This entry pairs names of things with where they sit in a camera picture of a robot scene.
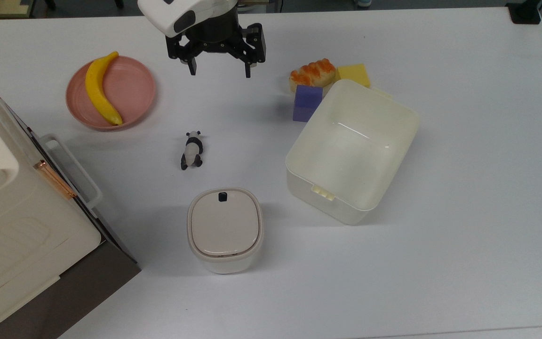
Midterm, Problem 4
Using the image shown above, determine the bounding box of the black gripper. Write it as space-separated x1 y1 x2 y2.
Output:
165 7 267 79

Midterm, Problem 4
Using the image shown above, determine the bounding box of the purple cube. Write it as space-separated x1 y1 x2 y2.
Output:
293 85 324 123

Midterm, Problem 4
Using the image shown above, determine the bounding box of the yellow cube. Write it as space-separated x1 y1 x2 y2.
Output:
336 63 372 89

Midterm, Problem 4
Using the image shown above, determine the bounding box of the white plastic box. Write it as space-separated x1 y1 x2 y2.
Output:
285 79 420 226

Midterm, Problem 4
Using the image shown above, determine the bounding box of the panda figurine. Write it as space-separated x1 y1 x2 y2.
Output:
180 130 205 171

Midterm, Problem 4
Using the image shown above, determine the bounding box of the pink plate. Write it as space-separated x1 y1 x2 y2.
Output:
65 56 157 131

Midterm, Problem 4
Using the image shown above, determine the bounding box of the orange salmon sushi toy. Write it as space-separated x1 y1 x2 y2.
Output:
289 58 338 94

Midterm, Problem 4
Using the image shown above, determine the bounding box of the yellow banana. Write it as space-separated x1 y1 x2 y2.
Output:
85 51 124 127

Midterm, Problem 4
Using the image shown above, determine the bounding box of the cream lidded trash bin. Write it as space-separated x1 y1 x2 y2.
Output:
186 187 265 275

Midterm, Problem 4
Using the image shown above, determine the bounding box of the copper cabinet latch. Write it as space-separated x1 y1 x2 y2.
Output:
33 160 77 200

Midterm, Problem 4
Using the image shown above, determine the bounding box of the cream and brown storage cabinet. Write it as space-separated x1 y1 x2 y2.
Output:
0 68 142 339

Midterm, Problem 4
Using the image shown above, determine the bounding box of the translucent cabinet handle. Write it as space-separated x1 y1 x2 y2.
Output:
40 134 104 211

